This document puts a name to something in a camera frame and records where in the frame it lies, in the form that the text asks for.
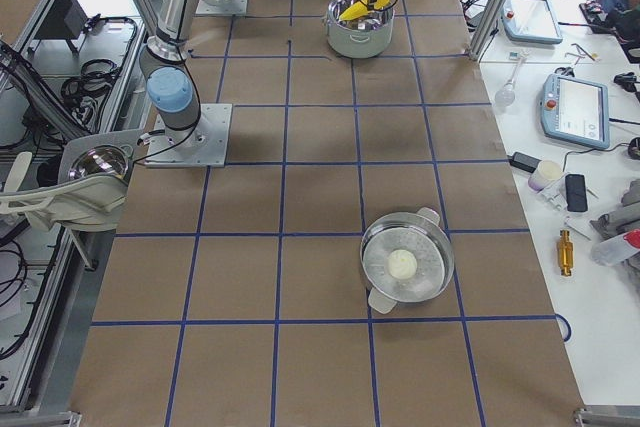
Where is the steel steamer pot with bun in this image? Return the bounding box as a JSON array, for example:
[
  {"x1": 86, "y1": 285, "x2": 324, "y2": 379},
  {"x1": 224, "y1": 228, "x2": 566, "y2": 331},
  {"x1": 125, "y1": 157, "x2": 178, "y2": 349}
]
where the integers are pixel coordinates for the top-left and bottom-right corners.
[{"x1": 360, "y1": 207, "x2": 455, "y2": 314}]

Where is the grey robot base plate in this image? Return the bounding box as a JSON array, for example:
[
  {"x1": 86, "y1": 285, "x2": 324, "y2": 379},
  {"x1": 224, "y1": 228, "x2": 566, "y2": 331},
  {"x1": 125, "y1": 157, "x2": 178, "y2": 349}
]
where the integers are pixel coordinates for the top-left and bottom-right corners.
[{"x1": 143, "y1": 103, "x2": 233, "y2": 168}]

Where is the white steamed bun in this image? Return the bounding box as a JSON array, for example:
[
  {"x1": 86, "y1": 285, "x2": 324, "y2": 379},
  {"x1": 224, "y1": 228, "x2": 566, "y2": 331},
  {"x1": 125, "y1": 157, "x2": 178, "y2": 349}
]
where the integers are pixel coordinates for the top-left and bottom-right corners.
[{"x1": 387, "y1": 249, "x2": 418, "y2": 280}]

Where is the far teach pendant tablet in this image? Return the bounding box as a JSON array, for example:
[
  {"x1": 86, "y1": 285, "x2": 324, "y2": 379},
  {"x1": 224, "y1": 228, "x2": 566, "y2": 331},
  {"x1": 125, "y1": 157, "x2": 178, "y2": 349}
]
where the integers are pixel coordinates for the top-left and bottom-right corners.
[{"x1": 501, "y1": 0, "x2": 563, "y2": 45}]

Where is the steel bowl on tray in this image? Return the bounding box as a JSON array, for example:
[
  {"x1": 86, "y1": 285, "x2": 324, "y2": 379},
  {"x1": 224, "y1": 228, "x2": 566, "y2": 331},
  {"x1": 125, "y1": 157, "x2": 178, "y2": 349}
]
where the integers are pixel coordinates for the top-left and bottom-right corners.
[{"x1": 67, "y1": 145, "x2": 129, "y2": 180}]

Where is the black phone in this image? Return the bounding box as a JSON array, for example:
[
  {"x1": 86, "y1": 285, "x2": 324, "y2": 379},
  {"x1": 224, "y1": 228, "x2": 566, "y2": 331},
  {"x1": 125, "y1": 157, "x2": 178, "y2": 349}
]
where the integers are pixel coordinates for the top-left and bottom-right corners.
[{"x1": 565, "y1": 174, "x2": 588, "y2": 213}]

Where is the teach pendant tablet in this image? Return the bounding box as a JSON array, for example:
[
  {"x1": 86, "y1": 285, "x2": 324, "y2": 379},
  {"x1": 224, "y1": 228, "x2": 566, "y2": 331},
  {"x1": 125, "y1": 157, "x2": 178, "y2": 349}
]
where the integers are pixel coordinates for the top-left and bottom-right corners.
[
  {"x1": 501, "y1": 0, "x2": 563, "y2": 45},
  {"x1": 539, "y1": 74, "x2": 610, "y2": 150}
]

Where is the black monitor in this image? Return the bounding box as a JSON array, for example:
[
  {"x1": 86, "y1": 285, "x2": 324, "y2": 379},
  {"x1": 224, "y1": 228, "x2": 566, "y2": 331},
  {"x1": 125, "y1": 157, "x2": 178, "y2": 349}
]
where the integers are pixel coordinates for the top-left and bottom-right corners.
[{"x1": 34, "y1": 0, "x2": 88, "y2": 54}]

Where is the near teach pendant tablet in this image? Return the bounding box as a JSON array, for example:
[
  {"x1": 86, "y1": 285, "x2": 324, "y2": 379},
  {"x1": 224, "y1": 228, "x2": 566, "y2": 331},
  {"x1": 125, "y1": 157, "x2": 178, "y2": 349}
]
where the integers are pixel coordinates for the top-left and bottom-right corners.
[{"x1": 539, "y1": 74, "x2": 610, "y2": 150}]

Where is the white purple cup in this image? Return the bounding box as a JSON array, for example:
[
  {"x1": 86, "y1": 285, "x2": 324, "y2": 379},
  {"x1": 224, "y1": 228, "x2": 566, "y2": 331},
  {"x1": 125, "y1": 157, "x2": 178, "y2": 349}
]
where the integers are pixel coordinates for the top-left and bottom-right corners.
[{"x1": 528, "y1": 160, "x2": 563, "y2": 192}]

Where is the yellow toy corn cob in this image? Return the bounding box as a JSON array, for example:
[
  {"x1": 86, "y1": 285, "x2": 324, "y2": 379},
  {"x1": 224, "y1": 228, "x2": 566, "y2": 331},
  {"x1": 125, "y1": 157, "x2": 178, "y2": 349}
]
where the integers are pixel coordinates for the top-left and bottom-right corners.
[{"x1": 338, "y1": 0, "x2": 391, "y2": 21}]

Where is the gold brass fitting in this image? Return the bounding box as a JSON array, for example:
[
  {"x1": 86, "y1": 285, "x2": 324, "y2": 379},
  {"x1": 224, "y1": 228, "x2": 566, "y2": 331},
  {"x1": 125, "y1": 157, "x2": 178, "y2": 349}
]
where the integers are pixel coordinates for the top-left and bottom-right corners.
[{"x1": 556, "y1": 229, "x2": 574, "y2": 277}]

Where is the white chair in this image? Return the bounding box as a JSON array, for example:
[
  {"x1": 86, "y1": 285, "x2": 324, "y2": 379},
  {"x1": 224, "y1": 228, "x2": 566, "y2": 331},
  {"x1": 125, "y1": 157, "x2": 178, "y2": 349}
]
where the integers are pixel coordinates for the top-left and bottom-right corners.
[{"x1": 1, "y1": 152, "x2": 127, "y2": 232}]

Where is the black power adapter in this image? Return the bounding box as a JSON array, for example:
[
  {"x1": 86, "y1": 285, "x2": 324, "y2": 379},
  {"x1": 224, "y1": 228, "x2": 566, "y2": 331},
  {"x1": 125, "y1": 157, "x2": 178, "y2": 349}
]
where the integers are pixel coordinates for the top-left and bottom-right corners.
[{"x1": 508, "y1": 152, "x2": 541, "y2": 173}]

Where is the white pot with steel interior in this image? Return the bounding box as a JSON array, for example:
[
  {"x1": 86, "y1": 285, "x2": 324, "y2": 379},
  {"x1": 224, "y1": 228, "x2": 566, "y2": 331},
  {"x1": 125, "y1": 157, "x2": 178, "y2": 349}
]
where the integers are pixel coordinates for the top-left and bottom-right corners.
[{"x1": 324, "y1": 0, "x2": 395, "y2": 59}]

